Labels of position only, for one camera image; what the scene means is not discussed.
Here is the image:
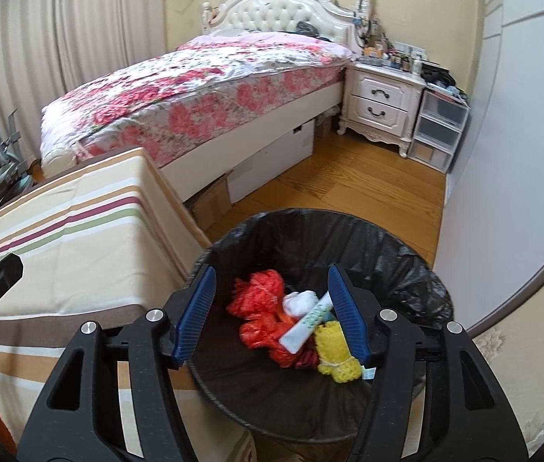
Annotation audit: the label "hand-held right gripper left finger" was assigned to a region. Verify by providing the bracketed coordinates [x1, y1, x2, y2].
[16, 264, 218, 462]

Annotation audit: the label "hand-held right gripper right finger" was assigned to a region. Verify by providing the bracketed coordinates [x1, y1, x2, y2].
[327, 264, 529, 462]

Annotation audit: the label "yellow foam fruit net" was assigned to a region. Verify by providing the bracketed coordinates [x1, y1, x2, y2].
[313, 321, 364, 385]

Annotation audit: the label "teal and white stick packet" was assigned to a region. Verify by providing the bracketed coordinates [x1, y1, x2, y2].
[279, 296, 335, 354]

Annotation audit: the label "white tissue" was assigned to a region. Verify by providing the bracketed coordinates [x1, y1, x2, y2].
[282, 290, 318, 318]

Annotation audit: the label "orange plastic bag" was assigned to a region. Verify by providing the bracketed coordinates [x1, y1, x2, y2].
[239, 313, 301, 369]

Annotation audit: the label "red foam fruit net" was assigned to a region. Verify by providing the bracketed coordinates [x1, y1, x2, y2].
[226, 269, 287, 321]

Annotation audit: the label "trash bin with black bag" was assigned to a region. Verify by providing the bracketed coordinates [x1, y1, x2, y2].
[187, 208, 455, 446]

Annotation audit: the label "striped tablecloth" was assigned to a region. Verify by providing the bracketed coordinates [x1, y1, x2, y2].
[0, 147, 258, 462]

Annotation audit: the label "grey desk chair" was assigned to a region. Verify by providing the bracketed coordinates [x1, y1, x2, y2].
[0, 110, 37, 203]

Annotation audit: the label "large cardboard box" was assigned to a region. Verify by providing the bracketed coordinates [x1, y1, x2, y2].
[187, 171, 233, 232]

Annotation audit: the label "white storage box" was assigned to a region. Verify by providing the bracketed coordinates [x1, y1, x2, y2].
[226, 119, 316, 203]

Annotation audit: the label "clear plastic drawer unit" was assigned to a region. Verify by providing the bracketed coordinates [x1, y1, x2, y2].
[407, 87, 471, 174]

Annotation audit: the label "white nightstand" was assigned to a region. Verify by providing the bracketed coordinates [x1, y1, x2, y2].
[338, 60, 427, 157]

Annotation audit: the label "floral quilt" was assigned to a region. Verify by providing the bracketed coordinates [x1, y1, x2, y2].
[41, 33, 357, 167]

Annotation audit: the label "white curtains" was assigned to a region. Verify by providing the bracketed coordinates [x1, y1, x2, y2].
[0, 0, 176, 164]

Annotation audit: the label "black pouch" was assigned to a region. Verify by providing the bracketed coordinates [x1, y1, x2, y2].
[421, 62, 460, 89]

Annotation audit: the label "group of small bottles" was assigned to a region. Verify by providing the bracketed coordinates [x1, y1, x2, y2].
[355, 0, 427, 76]

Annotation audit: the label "dark cloth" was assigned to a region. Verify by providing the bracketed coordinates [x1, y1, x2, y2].
[296, 22, 330, 39]

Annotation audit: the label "bed with floral quilt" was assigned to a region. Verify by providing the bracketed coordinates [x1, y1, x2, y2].
[41, 0, 357, 203]

